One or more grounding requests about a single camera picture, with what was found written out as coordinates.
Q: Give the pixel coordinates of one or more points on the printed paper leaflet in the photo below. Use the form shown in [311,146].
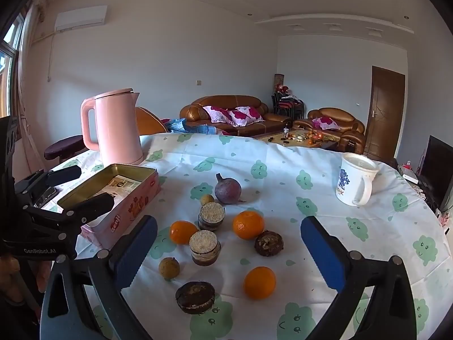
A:
[122,184]

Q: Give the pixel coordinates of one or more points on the floral pink pillow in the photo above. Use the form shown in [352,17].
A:
[325,122]
[218,114]
[253,112]
[240,117]

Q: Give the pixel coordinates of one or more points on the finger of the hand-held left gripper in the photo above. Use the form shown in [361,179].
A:
[95,205]
[53,177]

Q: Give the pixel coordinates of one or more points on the dark purple stool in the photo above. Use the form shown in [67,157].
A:
[63,147]

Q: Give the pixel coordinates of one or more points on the window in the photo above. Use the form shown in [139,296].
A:
[7,63]

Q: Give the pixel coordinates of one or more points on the white air conditioner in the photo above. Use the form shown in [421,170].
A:
[81,17]

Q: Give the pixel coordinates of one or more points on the tall cylindrical vase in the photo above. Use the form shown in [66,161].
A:
[279,79]

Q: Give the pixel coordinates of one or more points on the cloud-print white tablecloth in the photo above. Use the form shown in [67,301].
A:
[283,184]

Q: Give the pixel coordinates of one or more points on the white printed mug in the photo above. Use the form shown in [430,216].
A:
[352,180]

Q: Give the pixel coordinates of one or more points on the pink electric kettle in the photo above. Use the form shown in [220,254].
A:
[113,127]

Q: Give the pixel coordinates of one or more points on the brown leather sofa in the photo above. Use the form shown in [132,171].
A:
[198,109]

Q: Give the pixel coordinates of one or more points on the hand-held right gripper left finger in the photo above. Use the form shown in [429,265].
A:
[136,251]

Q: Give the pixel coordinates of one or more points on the black television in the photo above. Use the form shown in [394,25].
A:
[437,170]

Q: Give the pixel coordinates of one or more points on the blue clothes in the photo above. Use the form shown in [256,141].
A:
[177,125]

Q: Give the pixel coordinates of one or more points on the orange chair back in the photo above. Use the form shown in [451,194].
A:
[148,122]

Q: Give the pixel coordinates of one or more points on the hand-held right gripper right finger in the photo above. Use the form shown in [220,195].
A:
[322,251]

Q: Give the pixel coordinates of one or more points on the wooden coffee table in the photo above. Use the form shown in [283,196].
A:
[297,141]

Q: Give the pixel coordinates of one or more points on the black smartphone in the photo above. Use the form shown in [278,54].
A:
[46,195]

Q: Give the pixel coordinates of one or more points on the stacked black chairs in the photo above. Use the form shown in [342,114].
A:
[288,106]

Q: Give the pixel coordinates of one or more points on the pink tin box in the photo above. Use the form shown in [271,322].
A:
[141,198]

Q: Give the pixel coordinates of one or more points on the person's left hand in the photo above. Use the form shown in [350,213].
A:
[17,276]

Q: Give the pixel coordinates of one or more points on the small yellow round fruit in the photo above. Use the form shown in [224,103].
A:
[168,267]
[207,199]

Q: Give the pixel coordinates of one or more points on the orange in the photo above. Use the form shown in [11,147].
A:
[248,225]
[183,232]
[259,282]

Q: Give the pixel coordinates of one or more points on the purple passion fruit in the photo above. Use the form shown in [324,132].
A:
[228,188]

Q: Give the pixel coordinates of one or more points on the brown wooden door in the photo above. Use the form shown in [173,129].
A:
[384,113]

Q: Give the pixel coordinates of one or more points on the brown leather armchair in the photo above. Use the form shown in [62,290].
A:
[348,117]

